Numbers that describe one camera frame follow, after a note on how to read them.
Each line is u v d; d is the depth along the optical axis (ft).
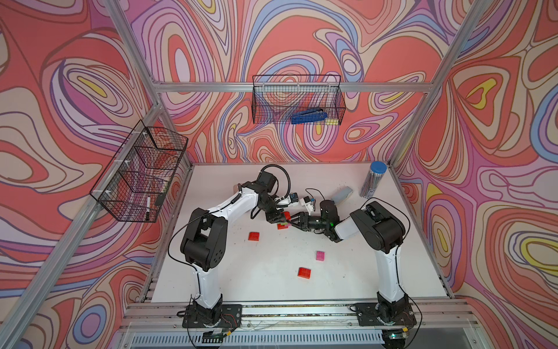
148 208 2.40
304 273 2.69
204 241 1.62
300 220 2.86
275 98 3.15
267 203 2.42
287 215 2.94
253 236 2.97
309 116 2.97
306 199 3.06
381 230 1.86
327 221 2.70
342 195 3.42
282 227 3.11
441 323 2.41
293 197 2.63
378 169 3.00
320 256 2.83
